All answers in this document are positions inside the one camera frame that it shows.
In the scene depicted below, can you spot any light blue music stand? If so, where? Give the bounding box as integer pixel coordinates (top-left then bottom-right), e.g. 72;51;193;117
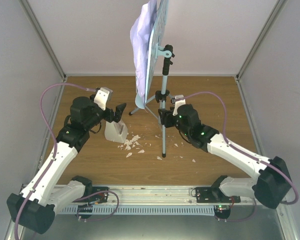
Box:
128;0;177;158

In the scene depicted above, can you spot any white metronome body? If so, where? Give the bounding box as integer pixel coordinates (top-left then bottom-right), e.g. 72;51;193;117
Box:
104;119;128;143

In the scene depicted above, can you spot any lilac sheet music paper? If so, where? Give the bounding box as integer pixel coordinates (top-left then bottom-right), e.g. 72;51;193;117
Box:
130;0;157;99

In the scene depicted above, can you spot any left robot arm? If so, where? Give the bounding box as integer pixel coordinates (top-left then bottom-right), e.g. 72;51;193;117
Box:
6;94;127;234

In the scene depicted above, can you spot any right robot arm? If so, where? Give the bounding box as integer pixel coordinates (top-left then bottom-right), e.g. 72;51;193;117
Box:
158;104;292;209

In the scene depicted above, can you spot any white debris flakes pile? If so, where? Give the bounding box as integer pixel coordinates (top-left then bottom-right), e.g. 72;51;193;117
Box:
109;124;199;163

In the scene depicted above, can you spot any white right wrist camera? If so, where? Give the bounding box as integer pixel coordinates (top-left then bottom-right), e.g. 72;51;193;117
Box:
171;94;186;116

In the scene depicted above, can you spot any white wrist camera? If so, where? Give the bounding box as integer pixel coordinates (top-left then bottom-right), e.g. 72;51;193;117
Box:
171;94;186;116
93;87;113;111

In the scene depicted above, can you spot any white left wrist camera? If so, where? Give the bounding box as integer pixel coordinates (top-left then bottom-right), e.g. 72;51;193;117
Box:
93;87;113;111

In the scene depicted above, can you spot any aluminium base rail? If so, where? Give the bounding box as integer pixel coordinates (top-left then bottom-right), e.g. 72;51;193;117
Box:
19;184;288;205

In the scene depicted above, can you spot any grey slotted cable duct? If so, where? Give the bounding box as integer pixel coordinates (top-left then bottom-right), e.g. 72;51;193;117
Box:
57;205;217;216

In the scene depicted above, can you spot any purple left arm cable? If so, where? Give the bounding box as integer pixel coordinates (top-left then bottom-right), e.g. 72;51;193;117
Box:
14;83;97;240

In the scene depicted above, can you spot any left aluminium frame post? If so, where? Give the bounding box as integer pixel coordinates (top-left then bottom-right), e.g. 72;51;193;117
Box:
18;0;67;82

